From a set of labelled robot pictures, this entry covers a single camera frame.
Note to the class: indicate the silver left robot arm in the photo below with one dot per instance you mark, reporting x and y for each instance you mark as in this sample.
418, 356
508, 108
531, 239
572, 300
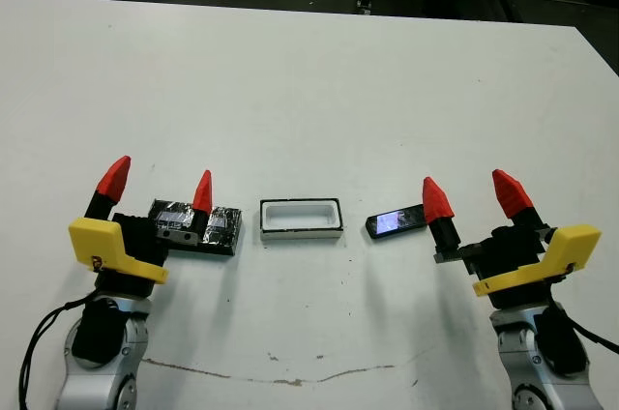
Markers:
77, 390

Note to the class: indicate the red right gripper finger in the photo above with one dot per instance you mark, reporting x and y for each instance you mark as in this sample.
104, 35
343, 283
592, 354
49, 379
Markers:
515, 197
437, 207

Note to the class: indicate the slim black camera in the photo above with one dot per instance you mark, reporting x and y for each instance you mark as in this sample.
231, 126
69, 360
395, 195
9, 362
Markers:
392, 224

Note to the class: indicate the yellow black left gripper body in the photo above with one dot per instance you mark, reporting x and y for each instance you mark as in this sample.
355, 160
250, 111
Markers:
140, 245

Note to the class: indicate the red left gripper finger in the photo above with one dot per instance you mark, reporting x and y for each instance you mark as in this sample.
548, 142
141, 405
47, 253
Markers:
202, 197
112, 183

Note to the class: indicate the white camera box base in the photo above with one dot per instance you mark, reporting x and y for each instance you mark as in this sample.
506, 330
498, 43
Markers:
300, 233

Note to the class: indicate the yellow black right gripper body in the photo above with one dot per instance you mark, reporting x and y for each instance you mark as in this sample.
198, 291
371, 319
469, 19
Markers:
512, 255

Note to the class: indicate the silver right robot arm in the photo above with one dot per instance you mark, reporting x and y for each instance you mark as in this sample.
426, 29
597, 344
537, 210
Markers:
517, 347

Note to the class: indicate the black taped box lid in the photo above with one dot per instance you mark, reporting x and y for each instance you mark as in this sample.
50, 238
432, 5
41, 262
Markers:
222, 231

